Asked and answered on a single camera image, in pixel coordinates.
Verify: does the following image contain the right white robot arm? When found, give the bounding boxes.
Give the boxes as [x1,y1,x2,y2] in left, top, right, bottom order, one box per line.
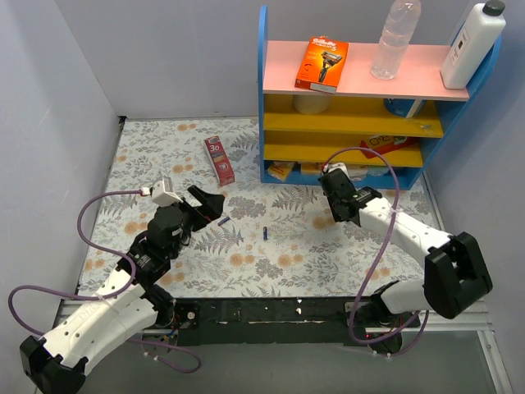
[319,168,493,327]

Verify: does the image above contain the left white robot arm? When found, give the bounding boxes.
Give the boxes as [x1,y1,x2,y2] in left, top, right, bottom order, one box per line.
[20,181,225,393]

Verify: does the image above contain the red toothpaste box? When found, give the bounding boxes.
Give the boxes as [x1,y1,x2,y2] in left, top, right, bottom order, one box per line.
[204,136,235,186]

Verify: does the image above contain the floral table mat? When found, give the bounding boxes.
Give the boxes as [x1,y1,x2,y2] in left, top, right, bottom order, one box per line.
[78,118,422,298]

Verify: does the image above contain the red box on shelf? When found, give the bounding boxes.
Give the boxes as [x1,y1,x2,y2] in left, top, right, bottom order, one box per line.
[359,135,418,158]

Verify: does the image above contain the yellow orange box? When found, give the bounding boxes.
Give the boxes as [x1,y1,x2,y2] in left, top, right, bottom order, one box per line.
[267,162,295,182]

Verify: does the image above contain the blue yellow pink shelf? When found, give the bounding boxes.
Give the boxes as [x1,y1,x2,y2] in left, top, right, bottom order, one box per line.
[258,6,502,190]

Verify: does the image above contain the white cup on shelf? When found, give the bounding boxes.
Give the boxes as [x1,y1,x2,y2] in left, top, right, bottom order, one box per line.
[292,94,331,115]

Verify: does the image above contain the blue white container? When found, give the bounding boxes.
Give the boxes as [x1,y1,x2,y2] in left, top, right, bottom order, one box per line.
[383,98,427,118]

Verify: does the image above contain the orange razor box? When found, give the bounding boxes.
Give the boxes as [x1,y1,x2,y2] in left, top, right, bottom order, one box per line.
[294,36,349,94]

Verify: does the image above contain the clear plastic water bottle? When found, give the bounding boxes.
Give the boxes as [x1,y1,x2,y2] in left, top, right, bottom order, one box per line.
[370,0,422,80]

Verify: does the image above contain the white bottle black cap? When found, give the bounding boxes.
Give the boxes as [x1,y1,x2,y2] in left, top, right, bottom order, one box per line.
[440,0,506,89]

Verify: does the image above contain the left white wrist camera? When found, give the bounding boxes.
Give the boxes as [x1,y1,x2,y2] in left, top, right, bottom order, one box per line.
[140,176,182,207]

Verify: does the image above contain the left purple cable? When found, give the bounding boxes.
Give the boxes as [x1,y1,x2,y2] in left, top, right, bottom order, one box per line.
[7,189,144,340]

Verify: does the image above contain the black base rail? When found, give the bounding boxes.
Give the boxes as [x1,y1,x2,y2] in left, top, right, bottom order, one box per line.
[163,295,405,354]

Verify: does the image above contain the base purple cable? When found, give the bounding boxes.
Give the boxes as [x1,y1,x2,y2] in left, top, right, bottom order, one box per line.
[126,338,203,373]

